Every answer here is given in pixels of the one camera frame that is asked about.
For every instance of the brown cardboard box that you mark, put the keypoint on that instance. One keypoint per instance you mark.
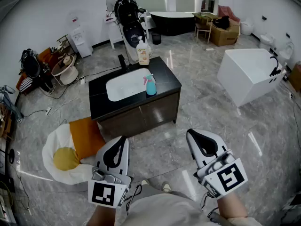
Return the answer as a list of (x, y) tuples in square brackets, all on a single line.
[(223, 35)]

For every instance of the person's light shirt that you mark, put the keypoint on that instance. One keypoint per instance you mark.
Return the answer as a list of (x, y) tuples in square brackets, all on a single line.
[(164, 212)]

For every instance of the white square bathtub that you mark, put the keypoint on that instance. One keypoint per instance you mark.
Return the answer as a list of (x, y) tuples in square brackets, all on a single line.
[(244, 79)]

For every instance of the orange label pump bottle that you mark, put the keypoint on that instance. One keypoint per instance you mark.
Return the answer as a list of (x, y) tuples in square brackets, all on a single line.
[(143, 53)]

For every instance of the blue spray bottle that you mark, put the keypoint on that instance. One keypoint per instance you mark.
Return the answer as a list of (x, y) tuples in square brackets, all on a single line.
[(151, 86)]

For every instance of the wooden chair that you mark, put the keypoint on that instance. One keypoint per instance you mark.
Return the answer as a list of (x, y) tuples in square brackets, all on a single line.
[(202, 26)]

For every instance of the person's grey trousers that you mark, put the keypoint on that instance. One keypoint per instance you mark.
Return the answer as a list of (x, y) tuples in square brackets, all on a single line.
[(154, 191)]

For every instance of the black bag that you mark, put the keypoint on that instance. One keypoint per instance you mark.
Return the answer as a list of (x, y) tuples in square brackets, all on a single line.
[(222, 22)]

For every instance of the person's right forearm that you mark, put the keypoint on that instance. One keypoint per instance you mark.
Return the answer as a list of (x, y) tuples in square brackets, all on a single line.
[(231, 206)]

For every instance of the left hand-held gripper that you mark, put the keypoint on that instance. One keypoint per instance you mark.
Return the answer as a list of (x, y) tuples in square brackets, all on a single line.
[(103, 193)]

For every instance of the person's right shoe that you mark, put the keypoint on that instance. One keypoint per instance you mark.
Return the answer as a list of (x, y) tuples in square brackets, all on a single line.
[(166, 187)]

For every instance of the black top vanity cabinet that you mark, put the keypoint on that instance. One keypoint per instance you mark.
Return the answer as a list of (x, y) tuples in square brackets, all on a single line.
[(141, 116)]

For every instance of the black metal shelf rack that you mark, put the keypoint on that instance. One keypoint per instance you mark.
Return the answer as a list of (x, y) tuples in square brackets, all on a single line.
[(64, 43)]

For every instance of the white toilet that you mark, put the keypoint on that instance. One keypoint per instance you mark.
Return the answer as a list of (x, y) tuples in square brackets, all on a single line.
[(247, 27), (265, 41), (287, 50)]

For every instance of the black oval bathtub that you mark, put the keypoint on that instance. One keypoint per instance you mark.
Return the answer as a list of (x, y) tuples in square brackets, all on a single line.
[(171, 23)]

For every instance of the pink cloth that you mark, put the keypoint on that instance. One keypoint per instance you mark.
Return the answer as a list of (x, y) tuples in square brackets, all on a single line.
[(227, 12)]

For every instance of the black sink faucet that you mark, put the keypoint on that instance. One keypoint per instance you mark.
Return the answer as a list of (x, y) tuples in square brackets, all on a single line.
[(122, 62)]

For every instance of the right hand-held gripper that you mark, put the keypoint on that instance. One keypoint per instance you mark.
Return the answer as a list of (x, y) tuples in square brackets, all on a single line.
[(231, 176)]

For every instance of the black office chair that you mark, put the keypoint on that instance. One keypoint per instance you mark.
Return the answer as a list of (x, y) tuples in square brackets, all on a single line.
[(31, 66)]

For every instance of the person's shoe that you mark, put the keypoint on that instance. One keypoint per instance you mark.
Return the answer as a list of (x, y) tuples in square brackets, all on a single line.
[(144, 182), (166, 187)]

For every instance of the white power strip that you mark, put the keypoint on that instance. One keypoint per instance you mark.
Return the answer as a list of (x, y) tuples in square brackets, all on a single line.
[(48, 111), (82, 80)]

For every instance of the person's left forearm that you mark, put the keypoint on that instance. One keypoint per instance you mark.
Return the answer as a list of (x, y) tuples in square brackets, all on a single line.
[(101, 216)]

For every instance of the white sink basin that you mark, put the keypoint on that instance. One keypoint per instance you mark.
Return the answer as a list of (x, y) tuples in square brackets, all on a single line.
[(127, 86)]

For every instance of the black waste bin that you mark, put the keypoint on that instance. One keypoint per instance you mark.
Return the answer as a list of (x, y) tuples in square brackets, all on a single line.
[(156, 38)]

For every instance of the black bathtub faucet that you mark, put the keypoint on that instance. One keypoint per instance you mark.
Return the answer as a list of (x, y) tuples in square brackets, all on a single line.
[(275, 68)]

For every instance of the orange square cushion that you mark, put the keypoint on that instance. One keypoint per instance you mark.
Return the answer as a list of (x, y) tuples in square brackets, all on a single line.
[(85, 138)]

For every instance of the white water dispenser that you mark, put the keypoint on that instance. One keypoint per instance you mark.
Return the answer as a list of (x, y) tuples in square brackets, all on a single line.
[(81, 41)]

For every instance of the person's left shoe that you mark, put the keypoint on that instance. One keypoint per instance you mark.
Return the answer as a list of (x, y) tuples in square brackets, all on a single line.
[(144, 182)]

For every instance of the white round side table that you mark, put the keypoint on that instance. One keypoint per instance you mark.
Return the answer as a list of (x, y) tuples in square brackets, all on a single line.
[(67, 72)]

